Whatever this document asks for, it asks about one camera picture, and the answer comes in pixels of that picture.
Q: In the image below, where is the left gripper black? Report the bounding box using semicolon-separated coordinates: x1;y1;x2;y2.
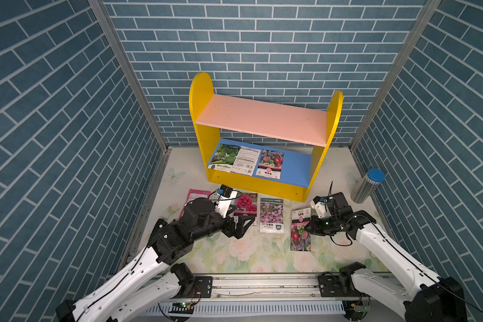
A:
190;204;255;242

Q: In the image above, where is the hollyhock magenta flower packet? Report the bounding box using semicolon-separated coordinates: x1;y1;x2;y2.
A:
232;193;258;227

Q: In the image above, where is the purple flower seed packet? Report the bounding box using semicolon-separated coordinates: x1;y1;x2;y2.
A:
260;198;284;233

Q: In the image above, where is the small chrysanthemum seed packet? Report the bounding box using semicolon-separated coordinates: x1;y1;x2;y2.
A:
291;208;311;252

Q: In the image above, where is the pink-bordered seed packet back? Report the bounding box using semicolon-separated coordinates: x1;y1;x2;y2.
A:
179;189;213;219

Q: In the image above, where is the chrysanthemum packet pink band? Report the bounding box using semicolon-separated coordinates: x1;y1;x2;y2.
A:
256;150;284;180

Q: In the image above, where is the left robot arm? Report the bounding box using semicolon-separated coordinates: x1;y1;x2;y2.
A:
56;198;255;321

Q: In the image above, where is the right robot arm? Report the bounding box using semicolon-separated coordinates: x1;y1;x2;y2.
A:
305;193;468;321

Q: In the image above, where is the white text packet lower shelf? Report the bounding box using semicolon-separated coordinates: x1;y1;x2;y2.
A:
231;146;261;177

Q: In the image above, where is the green gourd seed packet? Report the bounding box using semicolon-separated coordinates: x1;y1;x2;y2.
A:
207;144;241;173

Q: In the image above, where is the yellow wooden shelf unit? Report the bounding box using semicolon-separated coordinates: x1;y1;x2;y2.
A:
189;72;343;202

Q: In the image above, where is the floral table mat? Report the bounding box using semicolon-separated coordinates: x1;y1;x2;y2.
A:
138;147;387;274

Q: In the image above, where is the silver canister blue lid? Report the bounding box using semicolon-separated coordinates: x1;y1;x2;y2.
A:
350;169;386;204

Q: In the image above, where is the right circuit board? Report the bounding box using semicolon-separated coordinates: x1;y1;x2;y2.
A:
345;303;367;315

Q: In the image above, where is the circuit board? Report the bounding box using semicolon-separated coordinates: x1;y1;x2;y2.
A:
345;303;367;315
168;302;195;315

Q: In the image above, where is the left circuit board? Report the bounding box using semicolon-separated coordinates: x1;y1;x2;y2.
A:
168;302;195;315

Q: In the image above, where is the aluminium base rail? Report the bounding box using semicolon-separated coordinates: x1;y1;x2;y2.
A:
141;273;372;321

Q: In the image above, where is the right corner aluminium post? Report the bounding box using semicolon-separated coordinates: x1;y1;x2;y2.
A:
349;0;441;154

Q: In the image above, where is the corner aluminium post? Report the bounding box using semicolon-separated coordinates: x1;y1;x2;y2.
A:
349;0;441;154
89;0;168;153

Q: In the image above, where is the left corner aluminium post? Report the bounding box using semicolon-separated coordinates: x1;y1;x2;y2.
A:
89;0;168;153

